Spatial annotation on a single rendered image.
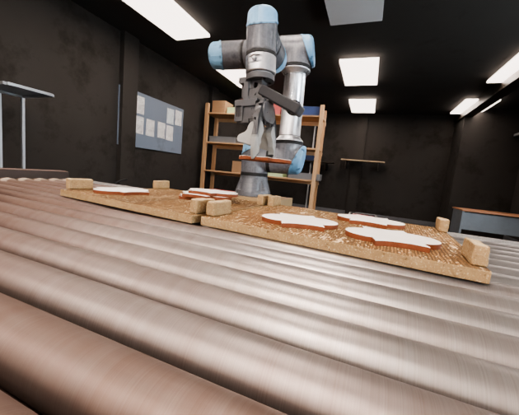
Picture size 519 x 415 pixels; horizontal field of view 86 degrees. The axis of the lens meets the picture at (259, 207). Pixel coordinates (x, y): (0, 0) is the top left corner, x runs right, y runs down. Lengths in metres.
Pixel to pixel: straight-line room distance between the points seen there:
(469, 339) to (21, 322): 0.30
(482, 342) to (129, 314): 0.25
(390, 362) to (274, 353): 0.08
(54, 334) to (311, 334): 0.16
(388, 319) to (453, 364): 0.06
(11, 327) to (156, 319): 0.08
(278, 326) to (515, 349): 0.17
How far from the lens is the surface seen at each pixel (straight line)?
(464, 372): 0.22
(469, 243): 0.45
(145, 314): 0.22
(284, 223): 0.46
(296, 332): 0.22
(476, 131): 8.55
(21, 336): 0.22
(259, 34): 0.76
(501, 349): 0.28
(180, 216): 0.52
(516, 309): 0.38
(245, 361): 0.18
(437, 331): 0.27
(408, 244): 0.44
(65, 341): 0.20
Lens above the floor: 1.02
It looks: 7 degrees down
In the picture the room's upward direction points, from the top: 6 degrees clockwise
